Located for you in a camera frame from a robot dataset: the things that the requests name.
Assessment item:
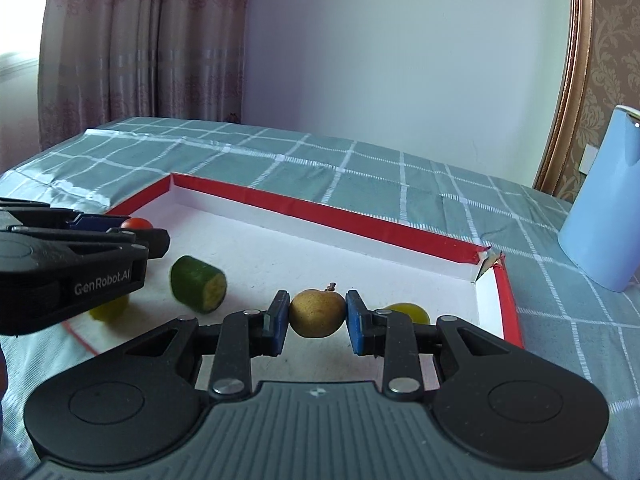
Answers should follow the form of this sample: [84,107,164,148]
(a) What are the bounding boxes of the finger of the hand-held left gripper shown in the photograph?
[0,199,127,232]
[7,226,171,261]

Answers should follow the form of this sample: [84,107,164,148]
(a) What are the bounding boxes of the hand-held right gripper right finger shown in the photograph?
[345,289,526,403]

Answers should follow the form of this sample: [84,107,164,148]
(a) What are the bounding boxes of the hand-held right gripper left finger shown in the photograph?
[116,290,291,402]

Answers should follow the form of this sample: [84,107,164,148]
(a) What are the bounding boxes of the brown round fruit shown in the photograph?
[288,283,347,339]

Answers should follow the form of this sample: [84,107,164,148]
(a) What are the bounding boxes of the green tomato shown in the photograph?
[382,302,431,326]

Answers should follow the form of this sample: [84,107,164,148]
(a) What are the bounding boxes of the green cucumber piece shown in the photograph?
[169,255,227,315]

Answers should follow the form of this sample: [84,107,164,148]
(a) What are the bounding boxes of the yellow-green fruit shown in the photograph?
[88,293,131,322]

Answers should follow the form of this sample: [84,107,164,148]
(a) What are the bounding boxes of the red cardboard box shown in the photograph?
[62,172,525,392]

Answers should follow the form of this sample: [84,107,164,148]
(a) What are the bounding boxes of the patterned beige curtain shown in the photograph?
[38,0,256,154]

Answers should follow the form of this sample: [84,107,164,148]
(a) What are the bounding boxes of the light blue kettle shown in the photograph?
[557,104,640,293]

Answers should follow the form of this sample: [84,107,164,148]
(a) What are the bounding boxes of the white wall socket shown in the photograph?
[579,143,600,174]

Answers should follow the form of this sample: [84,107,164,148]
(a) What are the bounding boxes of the gold curved frame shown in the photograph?
[532,0,599,196]

